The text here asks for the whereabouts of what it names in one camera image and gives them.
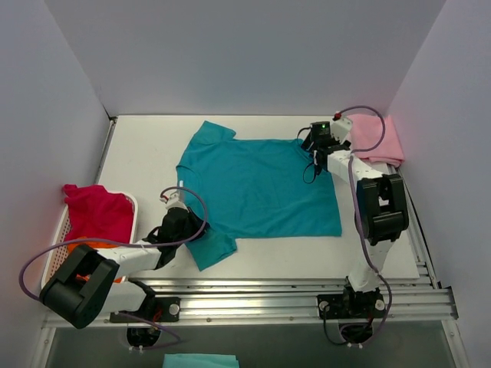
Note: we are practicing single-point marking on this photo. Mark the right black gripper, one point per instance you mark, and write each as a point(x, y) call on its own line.
point(311, 142)

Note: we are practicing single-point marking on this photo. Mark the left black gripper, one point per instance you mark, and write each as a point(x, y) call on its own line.
point(192, 226)

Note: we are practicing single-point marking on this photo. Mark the teal t-shirt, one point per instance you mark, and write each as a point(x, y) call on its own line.
point(252, 189)

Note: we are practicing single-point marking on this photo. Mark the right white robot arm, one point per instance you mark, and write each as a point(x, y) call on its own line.
point(380, 204)

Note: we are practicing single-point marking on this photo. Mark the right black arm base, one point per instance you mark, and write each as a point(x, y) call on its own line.
point(350, 304)

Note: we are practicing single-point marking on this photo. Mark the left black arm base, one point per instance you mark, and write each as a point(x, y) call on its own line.
point(134, 301)

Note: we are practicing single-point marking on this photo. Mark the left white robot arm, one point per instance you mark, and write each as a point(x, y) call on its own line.
point(95, 281)

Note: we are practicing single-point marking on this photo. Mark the crimson red t-shirt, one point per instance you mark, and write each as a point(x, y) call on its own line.
point(96, 213)

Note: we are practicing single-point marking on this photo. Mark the orange t-shirt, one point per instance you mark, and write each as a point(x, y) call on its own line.
point(94, 245)

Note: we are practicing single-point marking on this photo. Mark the teal folded cloth bottom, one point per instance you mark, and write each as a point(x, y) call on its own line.
point(198, 360)

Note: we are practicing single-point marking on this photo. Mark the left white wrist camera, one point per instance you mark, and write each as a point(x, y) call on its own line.
point(171, 198)

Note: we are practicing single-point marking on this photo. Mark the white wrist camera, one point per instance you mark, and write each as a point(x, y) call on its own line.
point(340, 127)
point(171, 198)

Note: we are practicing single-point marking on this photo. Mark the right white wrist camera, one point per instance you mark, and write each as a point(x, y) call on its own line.
point(340, 127)

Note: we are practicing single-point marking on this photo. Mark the aluminium mounting rail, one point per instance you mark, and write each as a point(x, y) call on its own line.
point(254, 302)

